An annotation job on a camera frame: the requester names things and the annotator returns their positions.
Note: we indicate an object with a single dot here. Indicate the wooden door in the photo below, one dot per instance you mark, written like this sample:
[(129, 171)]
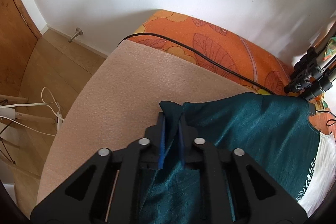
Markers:
[(18, 38)]

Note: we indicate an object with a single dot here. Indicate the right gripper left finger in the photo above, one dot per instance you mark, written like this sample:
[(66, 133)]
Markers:
[(105, 189)]

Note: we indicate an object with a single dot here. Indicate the teal and white shirt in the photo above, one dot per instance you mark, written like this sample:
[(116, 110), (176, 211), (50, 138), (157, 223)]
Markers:
[(273, 130)]

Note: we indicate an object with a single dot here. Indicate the metal door stopper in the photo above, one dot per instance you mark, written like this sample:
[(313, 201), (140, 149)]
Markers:
[(78, 32)]

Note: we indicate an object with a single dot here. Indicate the beige fleece blanket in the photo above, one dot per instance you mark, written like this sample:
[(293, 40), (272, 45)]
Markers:
[(121, 100)]

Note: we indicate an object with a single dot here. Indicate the folded grey tripod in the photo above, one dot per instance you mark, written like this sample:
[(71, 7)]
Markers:
[(312, 76)]

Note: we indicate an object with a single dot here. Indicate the white power adapter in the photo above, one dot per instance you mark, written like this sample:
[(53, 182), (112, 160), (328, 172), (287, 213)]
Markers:
[(7, 112)]

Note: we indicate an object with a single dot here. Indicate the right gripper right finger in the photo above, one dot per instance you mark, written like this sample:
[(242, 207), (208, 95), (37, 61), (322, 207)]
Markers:
[(234, 188)]

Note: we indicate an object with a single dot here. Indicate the orange floral bedsheet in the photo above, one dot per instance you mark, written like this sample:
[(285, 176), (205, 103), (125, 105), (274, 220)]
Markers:
[(228, 55)]

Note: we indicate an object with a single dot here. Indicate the wooden stool legs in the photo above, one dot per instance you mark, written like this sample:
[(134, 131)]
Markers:
[(40, 121)]

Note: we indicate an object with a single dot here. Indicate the colourful silk scarf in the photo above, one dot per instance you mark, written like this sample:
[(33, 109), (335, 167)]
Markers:
[(330, 49)]

